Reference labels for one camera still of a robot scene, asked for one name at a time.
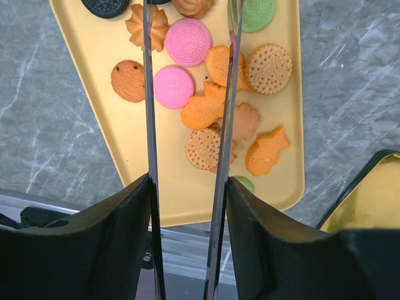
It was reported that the left arm metal tong left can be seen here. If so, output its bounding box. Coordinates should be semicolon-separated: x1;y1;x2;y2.
142;1;166;299

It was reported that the left arm metal tong right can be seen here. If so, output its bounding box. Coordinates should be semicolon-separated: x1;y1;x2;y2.
203;1;244;299

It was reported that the round dotted biscuit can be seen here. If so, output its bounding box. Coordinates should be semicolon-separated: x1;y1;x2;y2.
245;43;293;96
185;127;221;173

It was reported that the round swirl butter cookie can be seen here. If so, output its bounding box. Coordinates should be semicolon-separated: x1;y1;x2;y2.
171;0;216;19

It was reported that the tan flower cookie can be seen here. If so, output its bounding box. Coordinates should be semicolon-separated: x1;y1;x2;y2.
232;102;261;142

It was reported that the orange fish cookie middle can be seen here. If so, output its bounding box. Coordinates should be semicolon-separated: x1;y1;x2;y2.
180;81;226;130

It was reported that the orange fish cookie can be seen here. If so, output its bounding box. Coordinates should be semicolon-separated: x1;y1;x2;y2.
180;81;226;130
204;45;256;93
246;126;291;176

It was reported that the orange fish cookie upper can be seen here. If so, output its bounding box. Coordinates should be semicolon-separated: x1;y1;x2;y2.
204;45;256;93

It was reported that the pink sandwich cookie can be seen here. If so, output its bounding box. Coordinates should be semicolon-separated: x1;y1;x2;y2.
154;66;194;109
164;17;212;68

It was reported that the yellow plastic tray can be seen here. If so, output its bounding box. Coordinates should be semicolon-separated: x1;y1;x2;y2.
51;1;305;226

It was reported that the orange fish cookie right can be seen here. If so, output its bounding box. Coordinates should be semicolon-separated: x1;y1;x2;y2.
246;126;291;176

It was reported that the green sandwich cookie far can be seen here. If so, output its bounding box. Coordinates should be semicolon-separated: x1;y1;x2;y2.
242;0;277;33

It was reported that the green sandwich cookie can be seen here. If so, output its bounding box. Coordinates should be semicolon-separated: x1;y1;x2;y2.
234;176;255;193
242;0;277;33

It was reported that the green sandwich cookie near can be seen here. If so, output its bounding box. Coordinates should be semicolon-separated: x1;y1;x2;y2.
234;176;255;193

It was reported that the chocolate chip cookie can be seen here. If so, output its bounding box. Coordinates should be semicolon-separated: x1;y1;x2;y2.
111;60;145;103

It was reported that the black sandwich cookie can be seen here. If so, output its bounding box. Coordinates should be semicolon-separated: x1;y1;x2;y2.
81;0;130;19

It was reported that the gold tin lid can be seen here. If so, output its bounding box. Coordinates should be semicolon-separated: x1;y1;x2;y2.
317;150;399;233

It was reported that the aluminium front rail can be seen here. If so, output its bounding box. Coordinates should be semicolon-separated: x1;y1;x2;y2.
0;187;238;279

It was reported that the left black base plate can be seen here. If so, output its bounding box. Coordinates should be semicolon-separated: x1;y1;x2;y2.
1;207;69;230

